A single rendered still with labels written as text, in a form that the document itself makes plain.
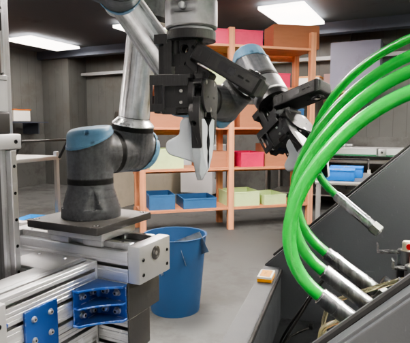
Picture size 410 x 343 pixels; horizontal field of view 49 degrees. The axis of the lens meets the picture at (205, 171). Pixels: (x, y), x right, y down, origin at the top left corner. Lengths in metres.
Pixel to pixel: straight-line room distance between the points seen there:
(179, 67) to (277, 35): 5.22
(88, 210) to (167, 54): 0.57
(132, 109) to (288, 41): 4.79
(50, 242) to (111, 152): 0.28
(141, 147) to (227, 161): 4.30
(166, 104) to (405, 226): 0.60
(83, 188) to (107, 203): 0.07
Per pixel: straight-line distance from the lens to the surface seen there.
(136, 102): 1.21
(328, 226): 1.02
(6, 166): 1.08
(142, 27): 1.02
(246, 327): 0.76
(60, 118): 10.18
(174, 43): 0.66
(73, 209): 1.14
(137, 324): 1.16
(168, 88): 0.64
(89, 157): 1.13
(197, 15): 0.64
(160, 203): 5.33
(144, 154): 1.23
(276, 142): 0.86
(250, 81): 0.61
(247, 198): 5.61
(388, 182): 1.01
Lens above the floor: 1.27
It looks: 6 degrees down
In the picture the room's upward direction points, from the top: straight up
